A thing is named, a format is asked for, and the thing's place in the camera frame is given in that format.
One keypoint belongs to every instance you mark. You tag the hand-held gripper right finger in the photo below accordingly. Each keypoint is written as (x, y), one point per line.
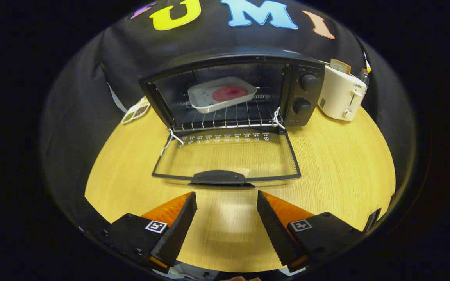
(277, 234)

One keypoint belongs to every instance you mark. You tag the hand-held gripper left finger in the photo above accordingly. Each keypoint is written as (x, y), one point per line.
(174, 234)

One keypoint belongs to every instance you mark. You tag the black toaster oven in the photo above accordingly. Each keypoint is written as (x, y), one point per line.
(307, 97)

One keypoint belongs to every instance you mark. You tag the white rectangular food dish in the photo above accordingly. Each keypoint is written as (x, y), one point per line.
(203, 97)

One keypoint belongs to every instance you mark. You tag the pink round meat slice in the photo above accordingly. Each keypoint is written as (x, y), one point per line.
(229, 93)

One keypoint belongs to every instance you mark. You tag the white pop-up toaster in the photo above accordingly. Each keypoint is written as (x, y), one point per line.
(338, 97)

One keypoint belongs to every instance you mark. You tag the black office chair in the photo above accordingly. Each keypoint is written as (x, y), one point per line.
(373, 220)

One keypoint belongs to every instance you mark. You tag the white divided bean tray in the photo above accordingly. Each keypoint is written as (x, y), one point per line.
(136, 111)

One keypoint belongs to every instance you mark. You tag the clear water bottle red label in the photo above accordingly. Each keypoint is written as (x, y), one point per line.
(364, 78)

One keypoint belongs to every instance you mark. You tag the brown bread slice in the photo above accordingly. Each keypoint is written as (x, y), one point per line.
(340, 65)

